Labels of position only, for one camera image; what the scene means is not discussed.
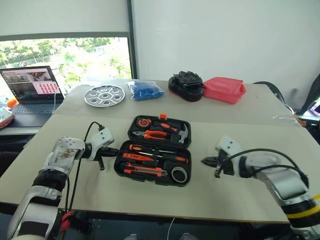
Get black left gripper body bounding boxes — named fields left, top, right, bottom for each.
left=97, top=146, right=113, bottom=172

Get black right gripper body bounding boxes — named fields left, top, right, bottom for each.
left=213, top=153, right=228, bottom=179

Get black orange screwdriver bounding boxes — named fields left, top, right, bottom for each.
left=128, top=143, right=176, bottom=154
left=138, top=150, right=190, bottom=165

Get black plastic tool case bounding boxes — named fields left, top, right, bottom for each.
left=113, top=113, right=193, bottom=188

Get black orange adjustable wrench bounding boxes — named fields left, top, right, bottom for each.
left=119, top=161, right=141, bottom=174

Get orange voltage tester pen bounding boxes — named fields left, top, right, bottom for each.
left=121, top=152, right=155, bottom=163

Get black electrical tape roll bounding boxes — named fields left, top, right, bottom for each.
left=170, top=167, right=189, bottom=183

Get orange black utility knife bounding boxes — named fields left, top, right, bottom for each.
left=123, top=168, right=169, bottom=178

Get orange black tape measure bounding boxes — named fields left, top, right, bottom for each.
left=135, top=117, right=151, bottom=129

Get round steel compartment plate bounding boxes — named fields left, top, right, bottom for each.
left=83, top=84, right=126, bottom=107

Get blue plastic bag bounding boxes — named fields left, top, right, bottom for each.
left=125, top=79, right=165, bottom=102

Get red fabric pouch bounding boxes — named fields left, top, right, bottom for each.
left=202, top=76, right=248, bottom=105

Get black red padded mitt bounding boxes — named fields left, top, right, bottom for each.
left=167, top=70, right=205, bottom=103

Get open black laptop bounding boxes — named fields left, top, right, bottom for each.
left=0, top=65, right=66, bottom=116

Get orange round object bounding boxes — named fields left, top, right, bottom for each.
left=5, top=97, right=19, bottom=111

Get clear wrapped red package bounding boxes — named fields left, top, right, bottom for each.
left=0, top=107, right=16, bottom=130

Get black bag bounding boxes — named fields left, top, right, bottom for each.
left=299, top=79, right=320, bottom=116

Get white roller blind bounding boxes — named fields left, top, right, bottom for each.
left=0, top=0, right=130, bottom=39

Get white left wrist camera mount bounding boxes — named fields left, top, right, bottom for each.
left=88, top=127, right=116, bottom=161

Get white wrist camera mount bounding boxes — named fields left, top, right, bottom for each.
left=215, top=135, right=243, bottom=176
left=88, top=127, right=116, bottom=161

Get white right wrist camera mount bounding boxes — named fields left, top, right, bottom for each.
left=215, top=135, right=243, bottom=176

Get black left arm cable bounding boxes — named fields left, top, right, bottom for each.
left=64, top=121, right=106, bottom=216

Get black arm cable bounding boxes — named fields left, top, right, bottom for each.
left=64, top=121, right=106, bottom=216
left=219, top=148, right=310, bottom=187

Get hammer with black orange handle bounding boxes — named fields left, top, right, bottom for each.
left=151, top=120, right=191, bottom=145

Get orange handled pliers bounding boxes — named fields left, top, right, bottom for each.
left=132, top=129, right=171, bottom=141

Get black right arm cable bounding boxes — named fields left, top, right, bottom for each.
left=219, top=148, right=310, bottom=187

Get white hanging cable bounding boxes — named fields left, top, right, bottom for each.
left=168, top=216, right=177, bottom=240

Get red cable tie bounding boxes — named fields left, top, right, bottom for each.
left=60, top=210, right=74, bottom=231

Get dark window frame post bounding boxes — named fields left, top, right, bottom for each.
left=125, top=0, right=139, bottom=80

